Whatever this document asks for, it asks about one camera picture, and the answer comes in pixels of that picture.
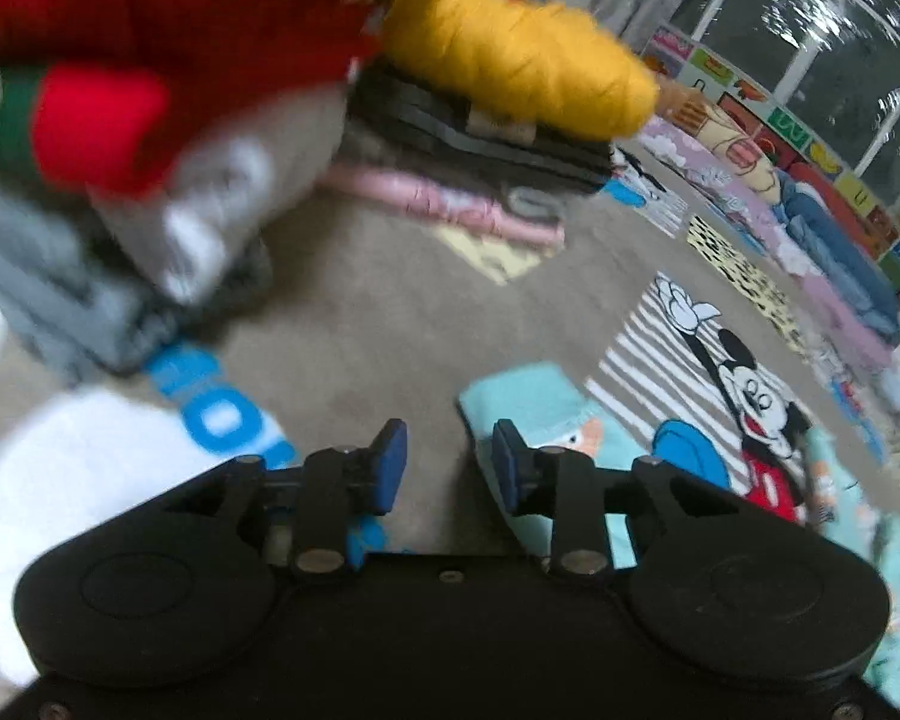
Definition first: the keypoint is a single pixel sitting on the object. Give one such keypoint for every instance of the colourful alphabet wall mat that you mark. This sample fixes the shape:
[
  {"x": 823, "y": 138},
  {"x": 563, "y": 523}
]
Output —
[{"x": 788, "y": 142}]

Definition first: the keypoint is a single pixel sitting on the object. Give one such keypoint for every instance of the black folded clothes stack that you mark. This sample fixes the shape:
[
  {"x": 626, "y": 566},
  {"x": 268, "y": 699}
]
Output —
[{"x": 450, "y": 130}]

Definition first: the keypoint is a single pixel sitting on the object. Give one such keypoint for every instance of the red folded garment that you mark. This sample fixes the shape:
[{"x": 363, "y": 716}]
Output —
[{"x": 103, "y": 95}]

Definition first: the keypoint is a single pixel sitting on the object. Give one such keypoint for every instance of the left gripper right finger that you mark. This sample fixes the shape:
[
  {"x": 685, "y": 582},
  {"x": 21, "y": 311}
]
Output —
[{"x": 567, "y": 488}]

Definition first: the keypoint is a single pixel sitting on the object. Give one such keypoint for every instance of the Mickey Mouse carpet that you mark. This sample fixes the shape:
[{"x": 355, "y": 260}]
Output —
[{"x": 370, "y": 316}]

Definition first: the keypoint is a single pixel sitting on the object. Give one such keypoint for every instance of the blue folded blanket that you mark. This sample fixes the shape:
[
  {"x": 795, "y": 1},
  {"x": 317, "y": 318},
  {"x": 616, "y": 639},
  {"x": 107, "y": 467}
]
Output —
[{"x": 859, "y": 282}]

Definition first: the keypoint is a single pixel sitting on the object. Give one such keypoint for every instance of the teal printed children's garment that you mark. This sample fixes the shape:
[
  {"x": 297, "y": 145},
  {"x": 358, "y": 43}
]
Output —
[{"x": 547, "y": 409}]

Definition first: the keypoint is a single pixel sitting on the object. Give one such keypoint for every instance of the window with plastic film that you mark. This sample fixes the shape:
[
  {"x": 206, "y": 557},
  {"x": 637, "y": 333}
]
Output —
[{"x": 834, "y": 64}]

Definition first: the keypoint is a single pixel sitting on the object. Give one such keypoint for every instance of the pink folded garment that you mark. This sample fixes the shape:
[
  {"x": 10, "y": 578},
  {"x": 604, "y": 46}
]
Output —
[{"x": 417, "y": 196}]

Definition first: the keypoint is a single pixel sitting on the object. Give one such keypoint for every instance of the grey white folded garment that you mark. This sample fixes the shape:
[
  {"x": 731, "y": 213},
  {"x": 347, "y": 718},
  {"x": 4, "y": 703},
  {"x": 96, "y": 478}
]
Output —
[{"x": 225, "y": 188}]

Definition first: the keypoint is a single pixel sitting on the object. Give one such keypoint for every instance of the yellow folded garment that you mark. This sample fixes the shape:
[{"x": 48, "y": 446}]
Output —
[{"x": 546, "y": 64}]

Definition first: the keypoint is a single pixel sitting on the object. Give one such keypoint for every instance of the purple floral quilt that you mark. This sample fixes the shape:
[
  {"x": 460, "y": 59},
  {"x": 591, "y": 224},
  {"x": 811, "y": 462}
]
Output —
[{"x": 856, "y": 344}]

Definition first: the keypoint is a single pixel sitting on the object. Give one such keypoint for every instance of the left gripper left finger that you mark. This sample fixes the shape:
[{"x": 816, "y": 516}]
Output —
[{"x": 331, "y": 505}]

